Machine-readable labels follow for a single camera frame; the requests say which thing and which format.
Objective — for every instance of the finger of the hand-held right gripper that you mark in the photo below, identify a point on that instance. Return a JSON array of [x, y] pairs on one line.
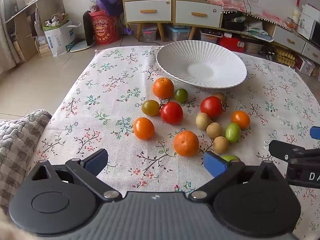
[[315, 132], [277, 147]]

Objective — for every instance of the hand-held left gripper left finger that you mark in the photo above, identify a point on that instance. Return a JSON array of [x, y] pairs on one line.
[[96, 160]]

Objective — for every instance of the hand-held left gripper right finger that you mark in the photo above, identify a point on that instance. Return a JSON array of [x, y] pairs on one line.
[[214, 164]]

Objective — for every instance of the light green round fruit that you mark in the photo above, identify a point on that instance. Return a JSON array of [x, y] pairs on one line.
[[231, 158]]

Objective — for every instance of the tan longan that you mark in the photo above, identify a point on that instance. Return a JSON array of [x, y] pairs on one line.
[[202, 120], [220, 95], [214, 130], [221, 144]]

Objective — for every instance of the mandarin orange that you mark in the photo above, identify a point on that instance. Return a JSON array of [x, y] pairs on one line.
[[163, 88], [186, 143]]

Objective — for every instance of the oval green tomato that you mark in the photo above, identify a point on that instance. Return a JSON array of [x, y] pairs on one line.
[[232, 132]]

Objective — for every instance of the orange tomato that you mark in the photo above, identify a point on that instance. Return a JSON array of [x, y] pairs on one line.
[[240, 119], [143, 128]]

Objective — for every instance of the red tomato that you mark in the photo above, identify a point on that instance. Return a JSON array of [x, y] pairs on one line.
[[171, 112], [211, 107]]

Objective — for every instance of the yellow-green tomato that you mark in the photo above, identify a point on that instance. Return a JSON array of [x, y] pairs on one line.
[[150, 107]]

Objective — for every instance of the small dark green tomato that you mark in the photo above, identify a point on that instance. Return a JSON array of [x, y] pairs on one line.
[[181, 95]]

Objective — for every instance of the white ribbed plate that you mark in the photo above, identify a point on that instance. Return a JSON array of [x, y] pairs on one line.
[[200, 60]]

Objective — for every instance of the printed cardboard box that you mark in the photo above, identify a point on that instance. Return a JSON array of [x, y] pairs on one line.
[[306, 66]]

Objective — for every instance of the floral tablecloth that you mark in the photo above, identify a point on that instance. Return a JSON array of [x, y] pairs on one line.
[[100, 92]]

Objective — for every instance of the grey quilted blanket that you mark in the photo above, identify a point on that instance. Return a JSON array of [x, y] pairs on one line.
[[17, 150]]

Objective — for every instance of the white low cabinet drawer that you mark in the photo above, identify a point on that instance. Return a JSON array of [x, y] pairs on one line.
[[290, 36], [312, 51]]

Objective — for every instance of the yellow egg tray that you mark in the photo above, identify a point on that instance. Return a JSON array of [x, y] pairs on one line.
[[285, 57]]

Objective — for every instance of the black microwave oven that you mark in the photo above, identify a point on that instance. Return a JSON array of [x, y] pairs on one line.
[[316, 31]]

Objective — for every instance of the white box with drawing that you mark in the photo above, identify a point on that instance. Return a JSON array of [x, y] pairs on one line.
[[303, 25]]

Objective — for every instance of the red box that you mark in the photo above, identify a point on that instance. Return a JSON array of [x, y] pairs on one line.
[[231, 43]]

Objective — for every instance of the low wooden cabinet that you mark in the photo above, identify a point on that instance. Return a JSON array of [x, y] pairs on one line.
[[268, 28]]

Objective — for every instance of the clear plastic storage box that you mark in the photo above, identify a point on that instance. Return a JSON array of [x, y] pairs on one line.
[[178, 33], [149, 33], [210, 37]]

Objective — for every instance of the white paper bag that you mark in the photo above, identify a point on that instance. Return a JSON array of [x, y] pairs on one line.
[[60, 37]]

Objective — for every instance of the black panel on white base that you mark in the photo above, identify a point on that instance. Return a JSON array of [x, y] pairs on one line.
[[86, 30]]

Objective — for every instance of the black bag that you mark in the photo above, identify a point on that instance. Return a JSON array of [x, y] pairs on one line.
[[233, 22]]

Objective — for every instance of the red bucket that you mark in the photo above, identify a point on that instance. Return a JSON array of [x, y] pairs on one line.
[[103, 27]]

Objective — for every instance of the small grey plush toy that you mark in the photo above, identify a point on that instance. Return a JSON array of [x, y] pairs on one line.
[[56, 18]]

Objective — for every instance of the pink cloth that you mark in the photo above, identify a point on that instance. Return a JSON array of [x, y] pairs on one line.
[[225, 2]]

